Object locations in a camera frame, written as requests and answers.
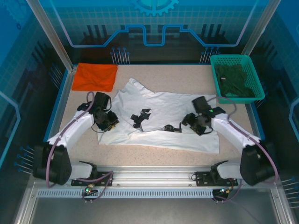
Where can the white t-shirt with black print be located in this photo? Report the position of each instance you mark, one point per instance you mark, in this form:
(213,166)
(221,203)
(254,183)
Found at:
(163,140)

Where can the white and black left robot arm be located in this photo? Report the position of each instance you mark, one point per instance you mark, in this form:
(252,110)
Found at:
(74,130)

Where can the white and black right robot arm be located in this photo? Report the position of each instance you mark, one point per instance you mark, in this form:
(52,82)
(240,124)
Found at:
(233,135)

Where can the folded orange t-shirt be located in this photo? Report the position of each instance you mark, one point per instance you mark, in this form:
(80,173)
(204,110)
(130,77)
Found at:
(93,77)

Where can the dark green t-shirt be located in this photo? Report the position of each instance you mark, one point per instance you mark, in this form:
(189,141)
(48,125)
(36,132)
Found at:
(233,81)

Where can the small LED connector board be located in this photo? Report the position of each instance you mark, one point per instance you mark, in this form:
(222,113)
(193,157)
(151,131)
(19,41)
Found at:
(88,190)
(224,191)

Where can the green plastic basket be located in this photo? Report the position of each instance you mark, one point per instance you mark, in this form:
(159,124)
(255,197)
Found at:
(255,77)

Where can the aluminium table side rail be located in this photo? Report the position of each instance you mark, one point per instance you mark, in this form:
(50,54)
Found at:
(63,98)

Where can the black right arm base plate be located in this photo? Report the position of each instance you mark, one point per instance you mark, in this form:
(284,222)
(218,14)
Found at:
(203,178)

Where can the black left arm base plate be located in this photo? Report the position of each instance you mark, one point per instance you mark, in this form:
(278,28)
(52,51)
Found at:
(102,178)

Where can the aluminium mounting rail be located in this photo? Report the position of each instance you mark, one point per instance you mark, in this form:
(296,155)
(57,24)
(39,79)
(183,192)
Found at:
(151,175)

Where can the aluminium frame post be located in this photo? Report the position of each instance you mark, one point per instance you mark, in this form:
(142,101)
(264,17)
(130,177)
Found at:
(261,28)
(47,28)

